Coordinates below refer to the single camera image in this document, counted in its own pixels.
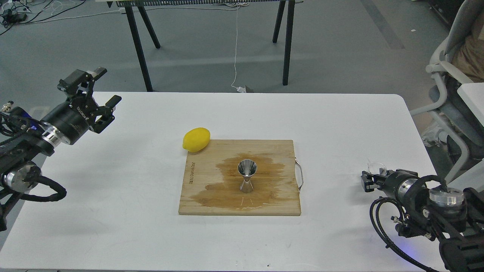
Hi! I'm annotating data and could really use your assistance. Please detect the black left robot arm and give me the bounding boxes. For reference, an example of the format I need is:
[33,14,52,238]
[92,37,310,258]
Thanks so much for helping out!
[0,67,121,231]

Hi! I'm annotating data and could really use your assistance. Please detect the wooden cutting board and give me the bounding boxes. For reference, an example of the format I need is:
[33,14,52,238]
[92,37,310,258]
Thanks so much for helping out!
[178,139,301,216]

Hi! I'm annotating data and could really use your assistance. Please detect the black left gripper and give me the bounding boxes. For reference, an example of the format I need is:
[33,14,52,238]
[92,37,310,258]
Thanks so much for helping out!
[41,67,122,145]

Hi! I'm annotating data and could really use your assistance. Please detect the black-legged background table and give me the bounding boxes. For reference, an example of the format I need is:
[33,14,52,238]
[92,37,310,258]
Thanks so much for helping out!
[109,0,297,92]

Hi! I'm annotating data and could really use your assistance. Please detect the white hanging cable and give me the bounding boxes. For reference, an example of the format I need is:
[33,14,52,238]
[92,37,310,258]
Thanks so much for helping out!
[231,6,247,93]

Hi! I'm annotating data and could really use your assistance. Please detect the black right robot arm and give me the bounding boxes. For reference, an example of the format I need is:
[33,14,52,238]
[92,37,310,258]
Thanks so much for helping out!
[361,169,484,272]

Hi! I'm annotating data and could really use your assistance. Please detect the white side table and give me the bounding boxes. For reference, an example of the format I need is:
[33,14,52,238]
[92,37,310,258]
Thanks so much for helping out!
[458,83,484,125]

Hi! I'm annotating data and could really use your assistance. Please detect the white office chair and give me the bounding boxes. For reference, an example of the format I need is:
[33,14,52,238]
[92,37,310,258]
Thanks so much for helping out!
[410,0,483,182]

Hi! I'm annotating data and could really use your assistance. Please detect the steel double jigger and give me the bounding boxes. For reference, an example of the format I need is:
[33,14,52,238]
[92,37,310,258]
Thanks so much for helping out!
[237,159,257,193]

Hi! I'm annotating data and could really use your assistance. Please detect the small clear glass cup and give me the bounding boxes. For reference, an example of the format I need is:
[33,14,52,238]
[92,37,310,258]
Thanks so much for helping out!
[367,162,388,176]

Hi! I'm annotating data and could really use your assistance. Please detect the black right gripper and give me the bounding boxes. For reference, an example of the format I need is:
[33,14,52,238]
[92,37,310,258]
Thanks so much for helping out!
[361,170,418,199]

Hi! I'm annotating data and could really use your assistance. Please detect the yellow lemon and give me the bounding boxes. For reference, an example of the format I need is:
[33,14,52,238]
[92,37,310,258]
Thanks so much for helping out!
[182,127,211,153]

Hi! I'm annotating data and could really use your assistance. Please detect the seated person in brown shirt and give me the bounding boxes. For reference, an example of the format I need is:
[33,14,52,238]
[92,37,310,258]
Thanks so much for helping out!
[452,19,484,83]

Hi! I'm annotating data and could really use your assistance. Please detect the tangled floor cables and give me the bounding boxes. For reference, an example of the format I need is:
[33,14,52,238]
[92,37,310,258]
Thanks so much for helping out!
[0,0,121,36]

